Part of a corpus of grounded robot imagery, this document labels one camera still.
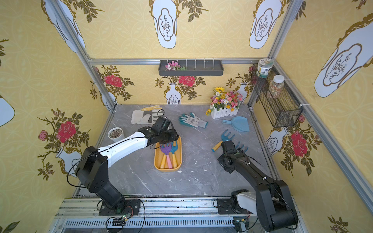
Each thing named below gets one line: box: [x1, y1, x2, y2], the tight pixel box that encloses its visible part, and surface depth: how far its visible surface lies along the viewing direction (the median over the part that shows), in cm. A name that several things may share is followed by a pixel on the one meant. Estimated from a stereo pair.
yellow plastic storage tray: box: [153, 135, 183, 173], surface depth 90 cm
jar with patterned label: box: [256, 58, 275, 79], surface depth 87 cm
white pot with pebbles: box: [107, 127, 125, 143], surface depth 97 cm
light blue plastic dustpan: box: [221, 116, 250, 132], surface depth 109 cm
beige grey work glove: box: [130, 104, 163, 125], surface depth 115 cm
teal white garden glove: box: [178, 112, 209, 129], surface depth 112 cm
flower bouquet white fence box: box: [205, 86, 244, 119], surface depth 106 cm
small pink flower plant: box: [165, 60, 186, 71], surface depth 89 cm
